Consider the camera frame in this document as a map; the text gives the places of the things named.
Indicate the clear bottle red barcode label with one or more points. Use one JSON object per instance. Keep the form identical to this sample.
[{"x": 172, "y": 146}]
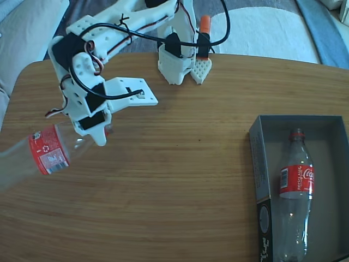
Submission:
[{"x": 49, "y": 152}]

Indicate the clear bottle Coca-Cola script label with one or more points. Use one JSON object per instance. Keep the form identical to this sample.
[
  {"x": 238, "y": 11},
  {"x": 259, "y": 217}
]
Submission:
[{"x": 297, "y": 180}]

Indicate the grey cardboard box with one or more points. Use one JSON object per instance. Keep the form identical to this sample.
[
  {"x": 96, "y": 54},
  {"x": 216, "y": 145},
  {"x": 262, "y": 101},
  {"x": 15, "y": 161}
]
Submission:
[{"x": 332, "y": 191}]

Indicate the white sofa cushion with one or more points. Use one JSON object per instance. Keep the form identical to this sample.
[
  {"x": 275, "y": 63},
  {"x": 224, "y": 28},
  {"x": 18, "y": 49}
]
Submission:
[{"x": 24, "y": 32}]

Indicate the white rug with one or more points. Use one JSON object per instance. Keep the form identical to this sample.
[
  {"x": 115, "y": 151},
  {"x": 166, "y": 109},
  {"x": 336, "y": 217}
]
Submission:
[{"x": 259, "y": 32}]

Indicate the blue blanket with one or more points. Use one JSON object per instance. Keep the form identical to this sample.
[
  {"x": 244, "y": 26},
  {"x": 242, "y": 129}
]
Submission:
[{"x": 321, "y": 32}]

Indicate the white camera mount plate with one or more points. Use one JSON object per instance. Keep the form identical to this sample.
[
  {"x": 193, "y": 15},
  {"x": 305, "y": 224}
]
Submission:
[{"x": 122, "y": 84}]

